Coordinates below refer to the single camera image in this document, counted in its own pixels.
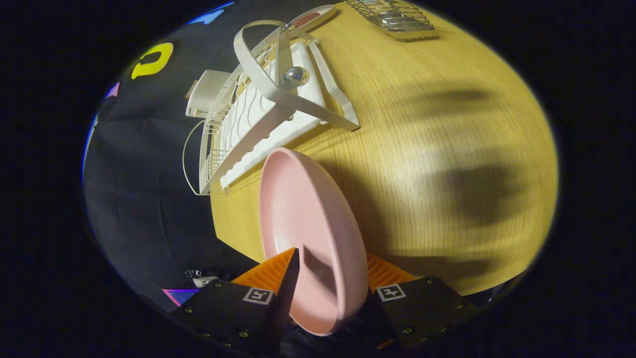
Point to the pink plate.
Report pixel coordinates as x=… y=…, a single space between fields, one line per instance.
x=308 y=214

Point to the black backdrop cloth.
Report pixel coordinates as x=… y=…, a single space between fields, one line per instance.
x=149 y=199

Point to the white toaster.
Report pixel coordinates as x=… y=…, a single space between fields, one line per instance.
x=208 y=92

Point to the white drip tray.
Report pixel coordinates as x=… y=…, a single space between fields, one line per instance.
x=248 y=159

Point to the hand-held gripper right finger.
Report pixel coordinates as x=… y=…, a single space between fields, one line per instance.
x=422 y=311

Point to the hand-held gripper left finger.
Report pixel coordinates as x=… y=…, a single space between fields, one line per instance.
x=285 y=298

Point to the beige plate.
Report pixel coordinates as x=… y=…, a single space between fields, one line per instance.
x=325 y=11

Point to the red meat slice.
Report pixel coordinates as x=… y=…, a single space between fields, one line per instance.
x=305 y=20

